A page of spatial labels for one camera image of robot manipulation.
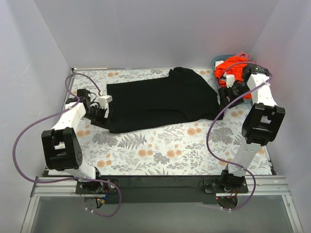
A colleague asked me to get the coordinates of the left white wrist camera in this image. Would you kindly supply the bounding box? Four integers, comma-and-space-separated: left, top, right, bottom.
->
98, 95, 113, 110

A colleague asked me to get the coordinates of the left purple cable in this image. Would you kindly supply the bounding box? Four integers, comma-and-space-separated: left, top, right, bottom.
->
12, 74, 122, 217

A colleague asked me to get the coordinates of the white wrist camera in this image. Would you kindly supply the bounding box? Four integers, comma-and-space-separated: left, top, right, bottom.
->
98, 95, 113, 110
220, 73, 235, 88

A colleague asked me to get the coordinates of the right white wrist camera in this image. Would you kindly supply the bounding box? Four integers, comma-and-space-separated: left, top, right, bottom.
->
220, 73, 235, 88

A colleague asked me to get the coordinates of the orange t-shirt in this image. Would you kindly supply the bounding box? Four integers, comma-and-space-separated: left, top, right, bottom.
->
214, 55, 250, 99

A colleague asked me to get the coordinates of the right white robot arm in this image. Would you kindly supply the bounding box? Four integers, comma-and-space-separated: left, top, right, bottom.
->
218, 64, 285, 191

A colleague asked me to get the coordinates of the aluminium mounting rail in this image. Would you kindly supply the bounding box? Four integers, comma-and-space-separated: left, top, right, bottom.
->
31, 175, 291, 196

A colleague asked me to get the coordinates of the black t-shirt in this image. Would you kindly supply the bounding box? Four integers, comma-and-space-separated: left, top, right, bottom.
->
105, 67, 221, 133

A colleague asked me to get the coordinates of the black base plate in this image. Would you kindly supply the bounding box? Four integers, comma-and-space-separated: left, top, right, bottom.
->
75, 175, 249, 204

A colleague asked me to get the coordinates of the teal plastic laundry basket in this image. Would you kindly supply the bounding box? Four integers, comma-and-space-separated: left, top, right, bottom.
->
211, 54, 255, 106

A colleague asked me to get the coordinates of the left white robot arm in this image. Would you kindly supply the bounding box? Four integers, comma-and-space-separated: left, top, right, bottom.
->
41, 89, 112, 194

